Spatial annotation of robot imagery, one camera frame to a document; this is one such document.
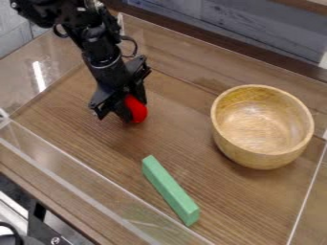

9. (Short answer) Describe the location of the clear acrylic corner bracket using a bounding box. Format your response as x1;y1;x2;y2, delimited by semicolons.
116;12;125;38

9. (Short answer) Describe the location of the black metal table frame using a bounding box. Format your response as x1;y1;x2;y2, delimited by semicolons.
26;201;73;245

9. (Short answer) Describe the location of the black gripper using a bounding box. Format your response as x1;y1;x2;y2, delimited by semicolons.
82;55;151;123

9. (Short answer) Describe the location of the clear acrylic front wall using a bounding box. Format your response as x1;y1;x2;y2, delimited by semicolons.
0;109;213;245

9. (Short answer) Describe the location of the green rectangular block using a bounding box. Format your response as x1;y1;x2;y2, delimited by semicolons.
141;155;200;227

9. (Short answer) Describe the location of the black cable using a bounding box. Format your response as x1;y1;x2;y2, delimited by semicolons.
0;221;24;245

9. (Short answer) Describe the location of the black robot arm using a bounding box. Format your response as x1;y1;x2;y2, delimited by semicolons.
9;0;151;123

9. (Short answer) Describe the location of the red plush strawberry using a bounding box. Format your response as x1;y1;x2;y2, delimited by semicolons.
124;95;148;123

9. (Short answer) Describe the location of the wooden bowl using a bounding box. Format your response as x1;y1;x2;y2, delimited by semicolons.
211;84;313;170

